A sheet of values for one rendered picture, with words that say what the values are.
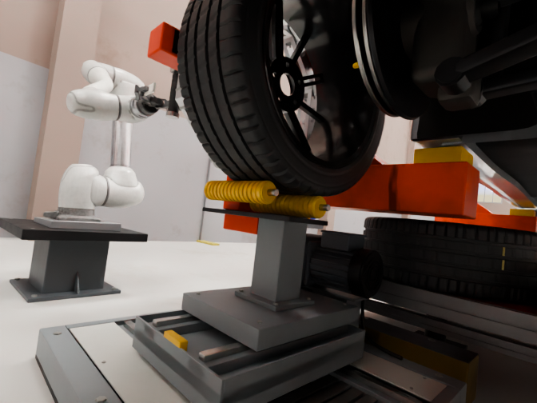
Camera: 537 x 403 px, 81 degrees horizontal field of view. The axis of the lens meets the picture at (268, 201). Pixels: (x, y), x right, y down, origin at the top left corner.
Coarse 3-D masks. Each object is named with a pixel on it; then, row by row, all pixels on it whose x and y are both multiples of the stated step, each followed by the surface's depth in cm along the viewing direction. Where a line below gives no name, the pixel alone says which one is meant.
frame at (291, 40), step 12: (288, 36) 109; (288, 48) 114; (300, 60) 113; (312, 72) 117; (180, 96) 84; (312, 96) 118; (180, 108) 86; (312, 108) 119; (300, 120) 120; (312, 120) 119
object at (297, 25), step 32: (288, 0) 92; (320, 0) 91; (320, 32) 101; (288, 64) 94; (320, 64) 110; (352, 64) 102; (288, 96) 95; (320, 96) 114; (352, 96) 105; (288, 128) 72; (320, 128) 112; (352, 128) 102; (320, 160) 81; (352, 160) 92
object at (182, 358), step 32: (160, 320) 74; (192, 320) 80; (160, 352) 69; (192, 352) 67; (224, 352) 62; (256, 352) 66; (288, 352) 73; (320, 352) 73; (352, 352) 84; (192, 384) 59; (224, 384) 54; (256, 384) 59; (288, 384) 66
